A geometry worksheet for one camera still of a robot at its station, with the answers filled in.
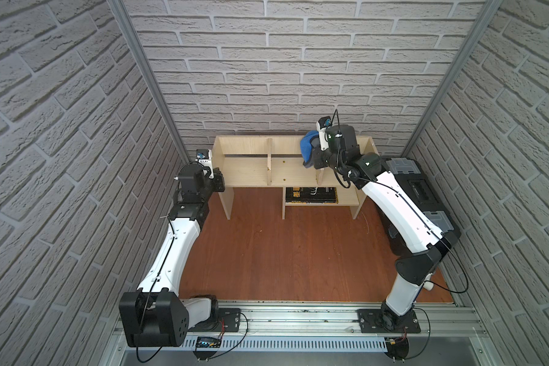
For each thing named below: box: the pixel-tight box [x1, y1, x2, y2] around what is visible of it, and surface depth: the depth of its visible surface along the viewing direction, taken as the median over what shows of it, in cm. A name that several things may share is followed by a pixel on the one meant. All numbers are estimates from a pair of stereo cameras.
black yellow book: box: [285, 186, 339, 204], surface depth 91 cm
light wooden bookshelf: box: [211, 134, 379, 220], surface depth 84 cm
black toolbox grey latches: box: [385, 157, 462, 245], surface depth 89 cm
